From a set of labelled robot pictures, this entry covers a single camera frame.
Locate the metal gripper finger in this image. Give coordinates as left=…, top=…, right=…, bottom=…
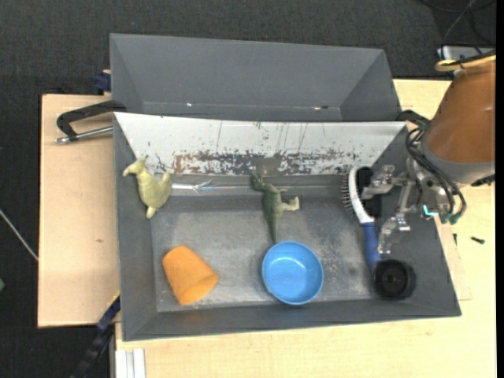
left=376, top=209, right=413, bottom=256
left=359, top=164, right=407, bottom=202

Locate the white and blue hairbrush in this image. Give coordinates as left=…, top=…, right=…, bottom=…
left=340, top=166, right=382, bottom=273

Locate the black round knob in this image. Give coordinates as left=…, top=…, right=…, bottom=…
left=372, top=258, right=417, bottom=301

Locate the dark green toy dinosaur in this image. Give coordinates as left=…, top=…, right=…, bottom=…
left=250, top=172, right=301, bottom=244

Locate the blue plastic bowl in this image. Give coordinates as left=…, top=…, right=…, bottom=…
left=261, top=240, right=325, bottom=306

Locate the grey metal bin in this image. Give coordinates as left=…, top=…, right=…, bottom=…
left=109, top=32, right=462, bottom=342

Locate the small silver metal tool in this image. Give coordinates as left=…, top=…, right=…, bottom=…
left=171, top=179, right=216, bottom=193

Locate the orange plastic cup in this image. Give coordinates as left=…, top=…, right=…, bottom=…
left=161, top=244, right=220, bottom=306

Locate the pale green toy dinosaur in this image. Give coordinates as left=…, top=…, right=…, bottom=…
left=121, top=156, right=173, bottom=220

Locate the pale wood board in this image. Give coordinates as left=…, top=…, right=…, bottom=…
left=37, top=92, right=473, bottom=329

